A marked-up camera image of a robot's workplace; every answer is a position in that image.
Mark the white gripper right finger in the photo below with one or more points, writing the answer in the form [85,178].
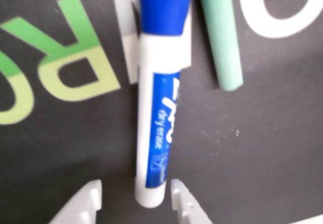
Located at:
[188,206]

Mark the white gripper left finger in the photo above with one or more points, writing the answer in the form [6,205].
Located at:
[80,203]

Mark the blue dry erase marker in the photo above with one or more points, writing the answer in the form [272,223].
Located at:
[156,133]

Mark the black mat with printed letters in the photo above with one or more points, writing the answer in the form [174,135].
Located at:
[265,145]

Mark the pale green chalk stick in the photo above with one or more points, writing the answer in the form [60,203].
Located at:
[222,37]

